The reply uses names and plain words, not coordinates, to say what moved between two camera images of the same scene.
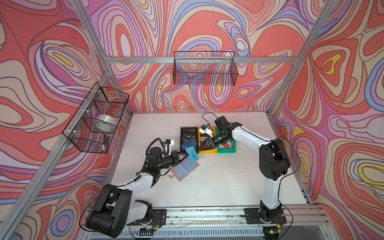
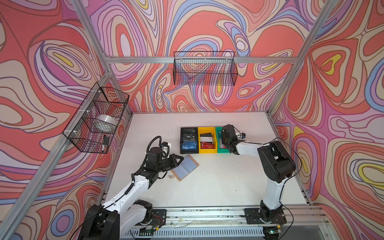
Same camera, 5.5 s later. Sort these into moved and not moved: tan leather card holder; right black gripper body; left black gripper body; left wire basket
Moved: right black gripper body
Not moved: left black gripper body; left wire basket; tan leather card holder
